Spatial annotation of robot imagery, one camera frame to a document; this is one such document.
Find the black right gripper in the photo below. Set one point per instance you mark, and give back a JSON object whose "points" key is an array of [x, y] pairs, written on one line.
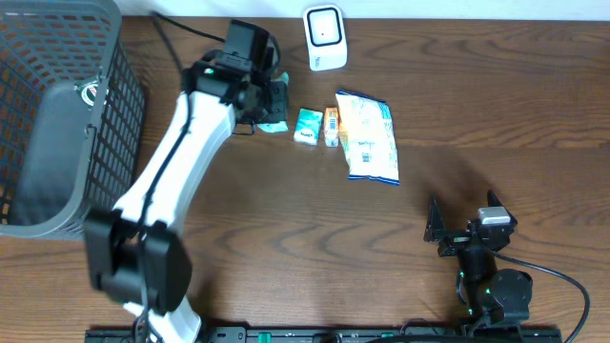
{"points": [[455, 239]]}

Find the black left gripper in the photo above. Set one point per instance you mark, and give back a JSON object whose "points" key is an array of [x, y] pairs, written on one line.
{"points": [[280, 114]]}

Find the mint green wipes packet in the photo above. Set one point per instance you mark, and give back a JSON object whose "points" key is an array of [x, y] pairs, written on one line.
{"points": [[282, 125]]}

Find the teal Kleenex tissue pack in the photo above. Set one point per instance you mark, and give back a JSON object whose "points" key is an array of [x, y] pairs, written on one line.
{"points": [[308, 126]]}

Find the orange Kleenex tissue pack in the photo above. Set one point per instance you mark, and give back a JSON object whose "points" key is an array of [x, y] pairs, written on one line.
{"points": [[331, 127]]}

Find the cream blue chips bag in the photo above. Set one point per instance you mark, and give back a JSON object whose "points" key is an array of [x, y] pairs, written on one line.
{"points": [[367, 136]]}

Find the dark green Zam-Buk tin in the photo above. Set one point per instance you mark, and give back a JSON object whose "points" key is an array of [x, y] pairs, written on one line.
{"points": [[87, 91]]}

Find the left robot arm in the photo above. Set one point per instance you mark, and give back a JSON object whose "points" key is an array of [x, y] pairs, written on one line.
{"points": [[135, 251]]}

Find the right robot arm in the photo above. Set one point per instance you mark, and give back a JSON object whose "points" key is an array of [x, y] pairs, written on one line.
{"points": [[497, 299]]}

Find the white barcode scanner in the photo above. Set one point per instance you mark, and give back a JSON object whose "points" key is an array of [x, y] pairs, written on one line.
{"points": [[325, 37]]}

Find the grey plastic mesh basket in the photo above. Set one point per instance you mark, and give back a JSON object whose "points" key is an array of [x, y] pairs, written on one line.
{"points": [[59, 158]]}

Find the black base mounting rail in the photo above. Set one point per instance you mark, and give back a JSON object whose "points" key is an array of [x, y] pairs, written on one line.
{"points": [[243, 335]]}

